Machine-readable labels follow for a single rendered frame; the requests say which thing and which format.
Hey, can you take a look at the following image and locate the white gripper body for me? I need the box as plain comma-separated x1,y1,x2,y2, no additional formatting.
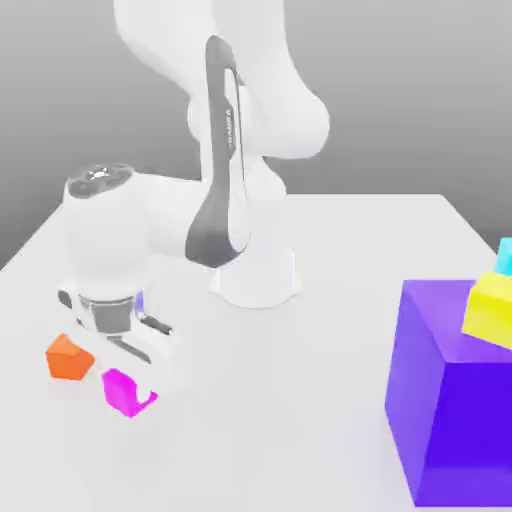
88,315,182,386

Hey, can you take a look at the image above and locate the small magenta cube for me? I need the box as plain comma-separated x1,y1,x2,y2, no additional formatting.
101,367,160,420

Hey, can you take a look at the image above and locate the small orange cube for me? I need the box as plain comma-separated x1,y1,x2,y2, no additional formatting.
44,332,96,382

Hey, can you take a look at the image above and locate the small yellow cube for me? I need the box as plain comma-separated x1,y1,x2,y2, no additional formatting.
461,271,512,350

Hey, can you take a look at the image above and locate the small cyan cube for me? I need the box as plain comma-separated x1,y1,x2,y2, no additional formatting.
494,236,512,278

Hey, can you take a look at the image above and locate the large purple box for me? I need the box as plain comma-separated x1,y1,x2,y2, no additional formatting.
384,278,512,509

